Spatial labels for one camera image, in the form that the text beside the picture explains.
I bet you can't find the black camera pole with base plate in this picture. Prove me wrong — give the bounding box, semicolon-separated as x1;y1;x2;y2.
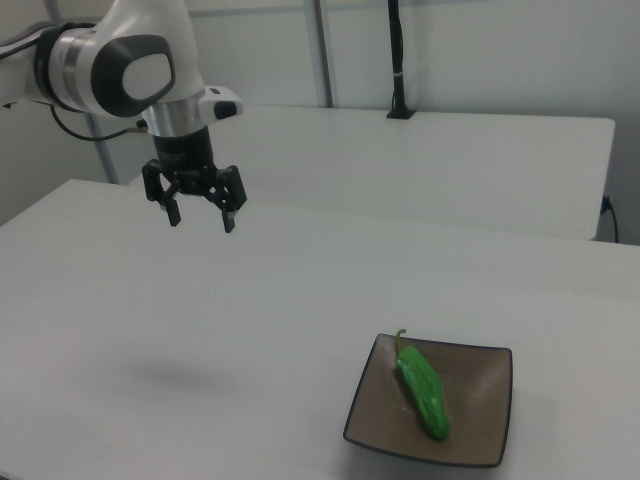
385;0;418;122

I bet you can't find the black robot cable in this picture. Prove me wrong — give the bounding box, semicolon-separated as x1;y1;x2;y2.
46;101;152;144

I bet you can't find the brown square ceramic plate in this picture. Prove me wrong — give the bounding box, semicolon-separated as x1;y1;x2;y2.
341;331;516;470

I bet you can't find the white side table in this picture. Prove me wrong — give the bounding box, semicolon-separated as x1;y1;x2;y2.
126;103;618;243

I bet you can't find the grey metal partition post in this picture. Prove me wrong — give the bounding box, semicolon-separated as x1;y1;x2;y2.
95;112;123;187
313;0;336;109

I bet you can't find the black power cable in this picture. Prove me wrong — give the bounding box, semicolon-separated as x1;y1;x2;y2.
599;194;622;244

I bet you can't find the green chili pepper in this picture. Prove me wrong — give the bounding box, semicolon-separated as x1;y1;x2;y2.
393;327;453;443

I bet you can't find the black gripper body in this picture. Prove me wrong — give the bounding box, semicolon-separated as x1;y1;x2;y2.
151;126;227;198

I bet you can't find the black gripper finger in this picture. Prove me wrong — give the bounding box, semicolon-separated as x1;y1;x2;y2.
140;158;183;228
201;164;249;235

